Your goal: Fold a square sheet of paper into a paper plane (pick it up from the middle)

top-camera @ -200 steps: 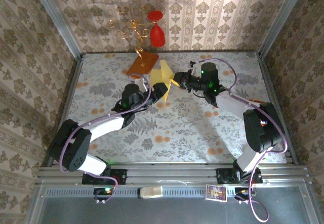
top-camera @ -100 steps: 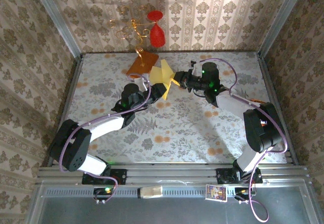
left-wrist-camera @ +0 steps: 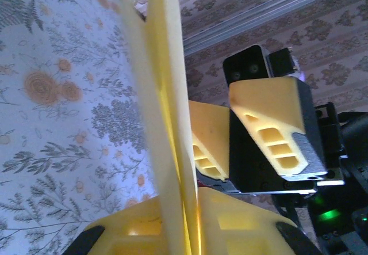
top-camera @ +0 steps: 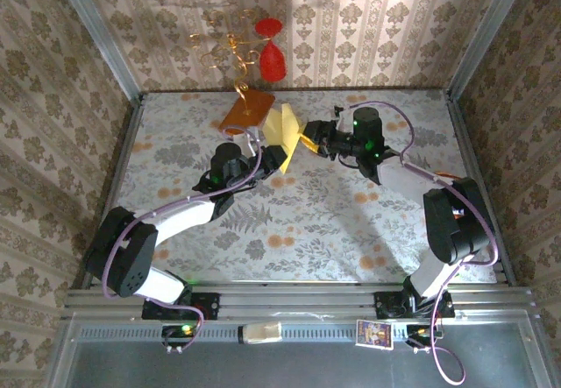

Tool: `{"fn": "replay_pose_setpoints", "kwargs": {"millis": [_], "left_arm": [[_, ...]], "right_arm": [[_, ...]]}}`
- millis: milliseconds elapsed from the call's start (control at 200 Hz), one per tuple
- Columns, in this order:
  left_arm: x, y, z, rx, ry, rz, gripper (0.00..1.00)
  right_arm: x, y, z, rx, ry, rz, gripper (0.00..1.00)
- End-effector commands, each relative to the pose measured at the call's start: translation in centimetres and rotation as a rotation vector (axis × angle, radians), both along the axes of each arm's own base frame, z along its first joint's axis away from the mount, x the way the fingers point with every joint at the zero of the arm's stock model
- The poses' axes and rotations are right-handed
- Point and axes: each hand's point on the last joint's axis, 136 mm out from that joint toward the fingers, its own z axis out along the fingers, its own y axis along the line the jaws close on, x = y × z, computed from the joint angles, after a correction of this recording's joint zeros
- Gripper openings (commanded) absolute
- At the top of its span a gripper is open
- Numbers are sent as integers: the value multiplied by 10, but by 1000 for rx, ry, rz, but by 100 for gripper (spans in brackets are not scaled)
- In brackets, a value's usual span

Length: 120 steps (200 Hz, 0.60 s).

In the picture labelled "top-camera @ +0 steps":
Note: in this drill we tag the beige tape piece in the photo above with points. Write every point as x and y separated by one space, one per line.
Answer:
263 333

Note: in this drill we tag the playing card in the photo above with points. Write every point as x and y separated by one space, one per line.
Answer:
374 333

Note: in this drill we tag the red wine glass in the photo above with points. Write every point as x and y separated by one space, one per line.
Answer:
271 61

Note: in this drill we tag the floral tablecloth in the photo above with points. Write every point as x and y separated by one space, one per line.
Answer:
307 248

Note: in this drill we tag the yellow paper sheet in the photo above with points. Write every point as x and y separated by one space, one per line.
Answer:
282 131

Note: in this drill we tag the aluminium corner post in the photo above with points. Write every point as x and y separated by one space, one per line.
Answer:
97 33
486 33

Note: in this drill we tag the grey metal tray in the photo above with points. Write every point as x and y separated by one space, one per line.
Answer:
285 366

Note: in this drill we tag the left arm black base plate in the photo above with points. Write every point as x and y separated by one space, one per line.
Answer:
210 305

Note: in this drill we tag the aluminium side rail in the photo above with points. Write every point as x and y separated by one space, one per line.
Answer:
468 143
117 164

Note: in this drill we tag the small circuit board with LED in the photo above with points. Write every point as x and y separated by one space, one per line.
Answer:
177 331
423 332

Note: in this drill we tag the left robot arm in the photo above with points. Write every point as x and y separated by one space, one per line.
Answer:
127 256

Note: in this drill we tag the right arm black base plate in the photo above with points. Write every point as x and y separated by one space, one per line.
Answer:
383 305

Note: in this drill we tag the long aluminium frame rail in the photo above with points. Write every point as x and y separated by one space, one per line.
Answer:
298 300

